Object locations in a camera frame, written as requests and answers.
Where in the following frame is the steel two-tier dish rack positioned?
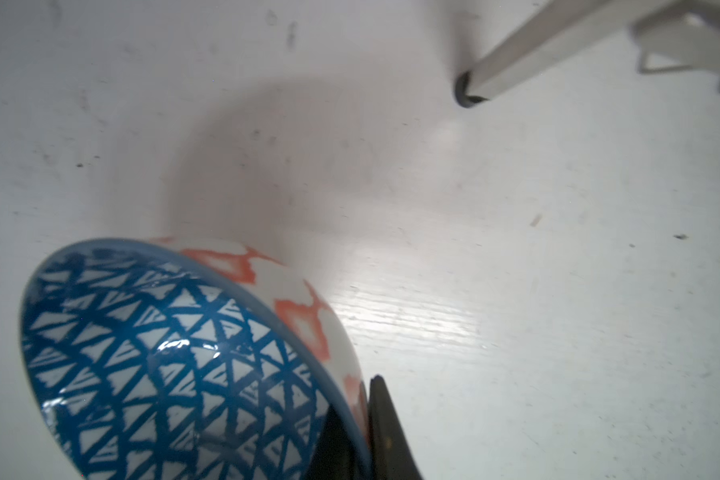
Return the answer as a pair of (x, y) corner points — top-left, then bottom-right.
(453, 0), (720, 110)

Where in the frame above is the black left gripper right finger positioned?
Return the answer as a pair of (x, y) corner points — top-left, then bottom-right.
(368, 375), (423, 480)

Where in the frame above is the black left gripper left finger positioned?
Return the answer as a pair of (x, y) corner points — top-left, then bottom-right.
(305, 406), (356, 480)

